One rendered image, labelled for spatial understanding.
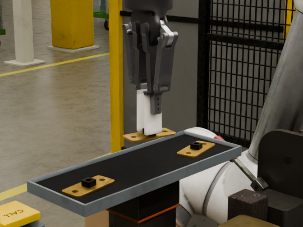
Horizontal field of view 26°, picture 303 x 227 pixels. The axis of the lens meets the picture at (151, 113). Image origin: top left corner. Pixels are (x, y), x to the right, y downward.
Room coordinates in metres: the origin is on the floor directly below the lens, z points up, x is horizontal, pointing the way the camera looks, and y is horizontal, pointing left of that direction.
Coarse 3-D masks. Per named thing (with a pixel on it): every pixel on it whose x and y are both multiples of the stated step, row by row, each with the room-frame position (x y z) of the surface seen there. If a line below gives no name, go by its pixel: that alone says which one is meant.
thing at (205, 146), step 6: (192, 144) 1.10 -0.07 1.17; (198, 144) 1.10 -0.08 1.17; (204, 144) 1.14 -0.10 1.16; (210, 144) 1.13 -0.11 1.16; (180, 150) 1.09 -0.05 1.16; (186, 150) 1.09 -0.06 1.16; (192, 150) 1.09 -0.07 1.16; (198, 150) 1.09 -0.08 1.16; (204, 150) 1.09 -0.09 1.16; (186, 156) 1.07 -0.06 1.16; (192, 156) 1.06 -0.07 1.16
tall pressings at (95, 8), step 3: (93, 0) 10.95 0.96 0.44; (96, 0) 10.91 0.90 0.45; (99, 0) 10.87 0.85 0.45; (102, 0) 11.03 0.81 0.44; (105, 0) 10.99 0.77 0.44; (93, 3) 10.95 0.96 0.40; (96, 3) 10.90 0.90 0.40; (99, 3) 10.87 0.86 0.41; (102, 3) 11.03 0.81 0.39; (105, 3) 10.99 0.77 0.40; (93, 6) 10.94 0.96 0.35; (96, 6) 10.90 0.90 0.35; (99, 6) 10.86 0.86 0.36; (102, 6) 11.02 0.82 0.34; (105, 6) 10.98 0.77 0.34; (93, 9) 10.94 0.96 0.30; (96, 9) 10.89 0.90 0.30; (102, 9) 11.02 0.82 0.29
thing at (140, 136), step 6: (138, 132) 1.03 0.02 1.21; (162, 132) 1.03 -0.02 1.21; (168, 132) 1.03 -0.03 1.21; (174, 132) 1.03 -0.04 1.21; (126, 138) 1.01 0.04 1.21; (132, 138) 1.00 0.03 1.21; (138, 138) 1.00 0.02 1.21; (144, 138) 1.00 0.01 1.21; (150, 138) 1.01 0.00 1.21; (156, 138) 1.01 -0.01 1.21
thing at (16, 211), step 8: (0, 208) 0.85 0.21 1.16; (8, 208) 0.85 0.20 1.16; (16, 208) 0.85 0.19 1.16; (24, 208) 0.85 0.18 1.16; (0, 216) 0.82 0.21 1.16; (8, 216) 0.82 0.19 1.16; (16, 216) 0.82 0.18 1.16; (24, 216) 0.82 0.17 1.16; (32, 216) 0.83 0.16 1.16; (40, 216) 0.84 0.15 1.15; (0, 224) 0.80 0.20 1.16; (8, 224) 0.80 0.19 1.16; (16, 224) 0.81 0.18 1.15; (24, 224) 0.82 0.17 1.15
